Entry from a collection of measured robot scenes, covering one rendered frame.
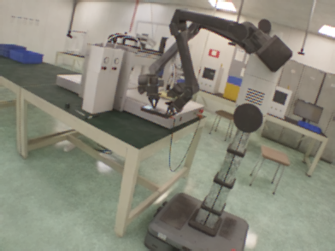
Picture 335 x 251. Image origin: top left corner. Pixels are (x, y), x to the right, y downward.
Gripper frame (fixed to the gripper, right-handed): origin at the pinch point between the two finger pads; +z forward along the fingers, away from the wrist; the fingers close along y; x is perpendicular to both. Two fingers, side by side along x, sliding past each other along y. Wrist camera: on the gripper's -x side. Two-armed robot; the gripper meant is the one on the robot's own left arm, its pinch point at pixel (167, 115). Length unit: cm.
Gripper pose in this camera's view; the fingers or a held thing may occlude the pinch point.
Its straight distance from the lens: 137.9
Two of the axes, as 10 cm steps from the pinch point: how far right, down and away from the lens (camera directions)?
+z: -6.4, 6.3, 4.3
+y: -3.8, 2.2, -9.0
